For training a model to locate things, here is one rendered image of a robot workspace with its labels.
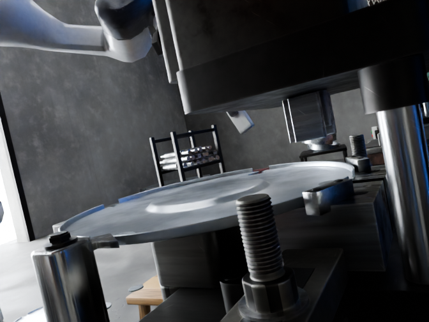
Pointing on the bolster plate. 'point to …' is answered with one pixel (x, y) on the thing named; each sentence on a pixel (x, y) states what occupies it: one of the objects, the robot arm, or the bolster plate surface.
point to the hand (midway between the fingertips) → (238, 115)
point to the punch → (325, 107)
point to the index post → (69, 280)
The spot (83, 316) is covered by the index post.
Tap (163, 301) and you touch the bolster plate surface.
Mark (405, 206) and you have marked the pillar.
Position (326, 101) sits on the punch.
